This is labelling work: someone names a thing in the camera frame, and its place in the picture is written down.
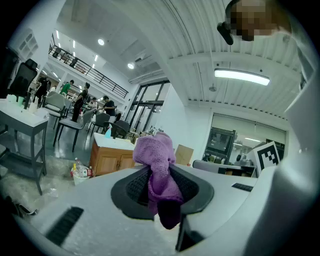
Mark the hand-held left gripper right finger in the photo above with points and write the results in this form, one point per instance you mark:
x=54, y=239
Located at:
x=220, y=200

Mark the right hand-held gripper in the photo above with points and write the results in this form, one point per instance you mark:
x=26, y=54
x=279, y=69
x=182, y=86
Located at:
x=267, y=157

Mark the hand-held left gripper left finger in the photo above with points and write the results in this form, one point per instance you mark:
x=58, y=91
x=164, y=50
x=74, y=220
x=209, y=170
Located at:
x=100, y=212

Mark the wooden cabinet door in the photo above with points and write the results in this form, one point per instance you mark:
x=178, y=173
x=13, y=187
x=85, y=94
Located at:
x=107, y=165
x=127, y=162

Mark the purple cloth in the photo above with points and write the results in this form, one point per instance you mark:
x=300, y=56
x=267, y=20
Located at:
x=155, y=155

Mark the wooden sink cabinet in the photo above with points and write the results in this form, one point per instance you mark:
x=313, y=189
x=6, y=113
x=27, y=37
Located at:
x=105, y=152

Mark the black shelf rack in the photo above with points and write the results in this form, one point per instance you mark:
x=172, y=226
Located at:
x=220, y=145

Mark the cardboard box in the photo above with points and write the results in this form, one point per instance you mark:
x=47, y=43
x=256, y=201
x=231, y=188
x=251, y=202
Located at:
x=184, y=155

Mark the white plastic waste basket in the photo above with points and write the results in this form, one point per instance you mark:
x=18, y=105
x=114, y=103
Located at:
x=80, y=179

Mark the clear bottle red label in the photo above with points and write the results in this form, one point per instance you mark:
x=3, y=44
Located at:
x=88, y=172

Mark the yellow wrapper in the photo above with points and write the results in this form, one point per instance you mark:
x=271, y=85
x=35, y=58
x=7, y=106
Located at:
x=74, y=167

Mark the tall clear plastic bottle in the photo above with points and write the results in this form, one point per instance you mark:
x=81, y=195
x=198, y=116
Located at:
x=78, y=163

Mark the white roller blind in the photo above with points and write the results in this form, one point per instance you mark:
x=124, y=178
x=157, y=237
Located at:
x=247, y=125

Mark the black equipment bag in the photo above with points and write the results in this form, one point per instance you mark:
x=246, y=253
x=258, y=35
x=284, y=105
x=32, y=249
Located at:
x=22, y=207

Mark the grey dining chair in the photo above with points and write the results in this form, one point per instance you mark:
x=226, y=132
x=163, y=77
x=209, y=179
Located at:
x=120, y=127
x=72, y=123
x=53, y=103
x=100, y=121

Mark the long ceiling light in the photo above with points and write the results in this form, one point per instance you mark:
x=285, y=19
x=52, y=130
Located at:
x=241, y=76

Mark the dark console table white top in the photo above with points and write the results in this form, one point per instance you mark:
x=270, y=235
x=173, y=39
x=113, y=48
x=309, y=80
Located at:
x=22, y=120

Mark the white jar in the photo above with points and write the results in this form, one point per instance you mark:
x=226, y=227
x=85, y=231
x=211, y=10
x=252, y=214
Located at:
x=33, y=106

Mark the round ceiling light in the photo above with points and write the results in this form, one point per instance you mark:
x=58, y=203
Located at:
x=101, y=42
x=130, y=65

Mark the pale green cup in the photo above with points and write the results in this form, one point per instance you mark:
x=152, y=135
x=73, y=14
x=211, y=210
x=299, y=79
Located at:
x=20, y=102

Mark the black mezzanine railing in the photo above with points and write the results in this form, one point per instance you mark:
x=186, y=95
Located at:
x=87, y=72

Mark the white cup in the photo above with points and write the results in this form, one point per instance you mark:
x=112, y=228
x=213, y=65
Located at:
x=12, y=98

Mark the person's head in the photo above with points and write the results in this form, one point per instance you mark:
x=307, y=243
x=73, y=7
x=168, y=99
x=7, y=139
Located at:
x=250, y=20

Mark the black office chair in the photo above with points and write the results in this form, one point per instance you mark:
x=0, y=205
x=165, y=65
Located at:
x=23, y=77

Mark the white cubby shelf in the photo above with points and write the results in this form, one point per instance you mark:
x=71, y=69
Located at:
x=27, y=43

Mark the black head-worn camera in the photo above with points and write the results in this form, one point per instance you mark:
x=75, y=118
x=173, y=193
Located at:
x=225, y=32

